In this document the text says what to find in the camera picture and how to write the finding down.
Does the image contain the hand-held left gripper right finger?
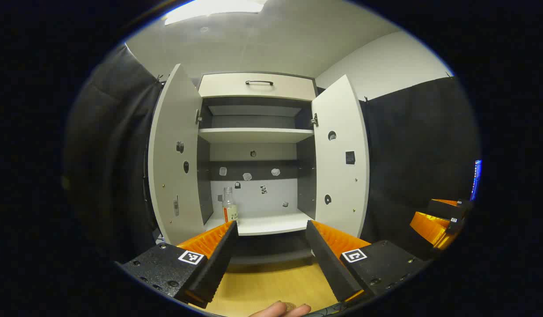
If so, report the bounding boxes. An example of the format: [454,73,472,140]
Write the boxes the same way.
[305,219,430,304]

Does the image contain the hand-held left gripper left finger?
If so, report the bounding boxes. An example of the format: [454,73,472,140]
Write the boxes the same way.
[117,220,239,309]

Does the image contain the clear glass bottle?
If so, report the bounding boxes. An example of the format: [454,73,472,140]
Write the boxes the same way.
[222,187,239,225]

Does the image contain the beige headphones sticker cabinet door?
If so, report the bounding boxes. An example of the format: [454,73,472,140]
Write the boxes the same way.
[311,74,370,238]

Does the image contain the grey and beige cabinet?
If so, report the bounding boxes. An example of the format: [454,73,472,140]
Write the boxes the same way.
[197,72,318,265]

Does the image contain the white cabinet shelf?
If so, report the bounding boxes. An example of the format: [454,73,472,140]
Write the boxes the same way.
[198,128,315,144]

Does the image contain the black backdrop cloth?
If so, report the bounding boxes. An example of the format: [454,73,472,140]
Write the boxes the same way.
[62,44,481,265]

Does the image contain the ceiling light panel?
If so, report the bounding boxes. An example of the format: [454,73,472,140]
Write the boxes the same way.
[164,0,265,26]

